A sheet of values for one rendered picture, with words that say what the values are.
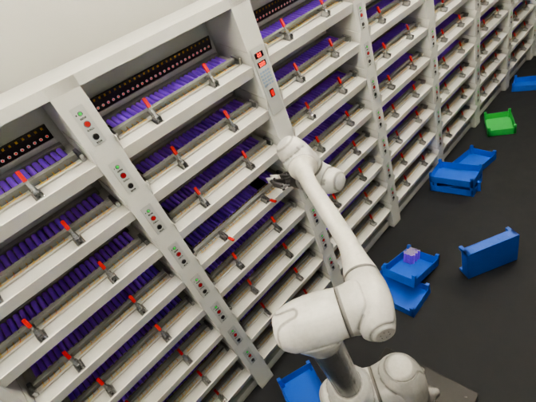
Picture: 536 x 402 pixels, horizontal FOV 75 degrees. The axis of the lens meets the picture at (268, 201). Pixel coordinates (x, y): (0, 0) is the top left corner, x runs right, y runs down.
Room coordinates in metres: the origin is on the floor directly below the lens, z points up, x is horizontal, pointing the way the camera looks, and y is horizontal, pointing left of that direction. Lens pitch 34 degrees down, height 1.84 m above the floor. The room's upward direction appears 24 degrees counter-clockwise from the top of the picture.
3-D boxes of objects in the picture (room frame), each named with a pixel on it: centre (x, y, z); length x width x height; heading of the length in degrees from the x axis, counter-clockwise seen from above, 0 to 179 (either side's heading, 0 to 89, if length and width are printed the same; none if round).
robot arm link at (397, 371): (0.63, -0.19, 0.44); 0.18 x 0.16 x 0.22; 81
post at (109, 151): (1.19, 0.45, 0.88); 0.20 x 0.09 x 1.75; 31
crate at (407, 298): (1.28, -0.49, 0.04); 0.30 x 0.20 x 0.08; 31
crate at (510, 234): (1.22, -1.03, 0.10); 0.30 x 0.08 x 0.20; 88
